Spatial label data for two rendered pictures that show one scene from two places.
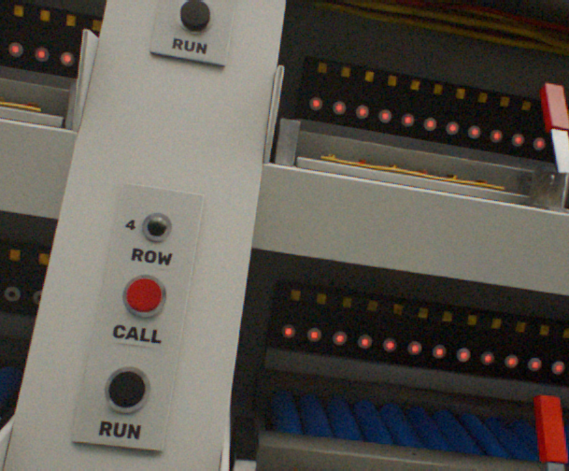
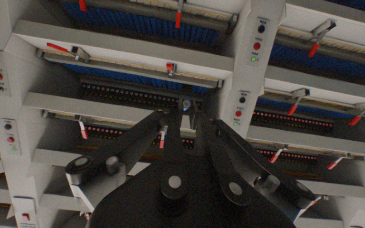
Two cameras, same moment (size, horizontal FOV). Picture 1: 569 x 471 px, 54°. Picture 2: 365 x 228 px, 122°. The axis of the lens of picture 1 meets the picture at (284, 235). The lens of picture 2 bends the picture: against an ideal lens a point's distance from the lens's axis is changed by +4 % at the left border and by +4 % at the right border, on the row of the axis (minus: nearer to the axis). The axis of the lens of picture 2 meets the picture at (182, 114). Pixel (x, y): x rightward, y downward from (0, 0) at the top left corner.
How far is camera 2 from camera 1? 0.54 m
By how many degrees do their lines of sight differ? 10
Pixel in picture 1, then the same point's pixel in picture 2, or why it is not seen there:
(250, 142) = not seen: outside the picture
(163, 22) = (13, 125)
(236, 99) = not seen: outside the picture
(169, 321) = not seen: outside the picture
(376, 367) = not seen: hidden behind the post
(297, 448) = not seen: outside the picture
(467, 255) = not seen: outside the picture
